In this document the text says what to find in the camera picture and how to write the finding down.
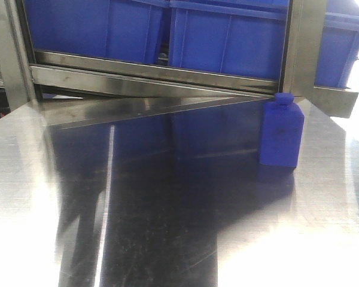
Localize blue bottle-shaped part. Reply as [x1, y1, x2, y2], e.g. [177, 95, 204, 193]
[259, 93, 305, 168]

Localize stainless steel shelf rack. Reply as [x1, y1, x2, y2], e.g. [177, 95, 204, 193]
[0, 1, 358, 118]

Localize blue plastic bin left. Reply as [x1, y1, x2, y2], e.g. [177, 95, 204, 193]
[25, 1, 169, 64]

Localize blue plastic bin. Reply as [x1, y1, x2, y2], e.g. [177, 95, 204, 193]
[25, 1, 169, 64]
[315, 1, 359, 88]
[168, 1, 287, 80]

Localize blue plastic bin middle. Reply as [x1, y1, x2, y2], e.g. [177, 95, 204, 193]
[168, 1, 287, 80]

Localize blue plastic bin right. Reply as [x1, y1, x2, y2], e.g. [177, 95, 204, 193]
[315, 1, 359, 88]

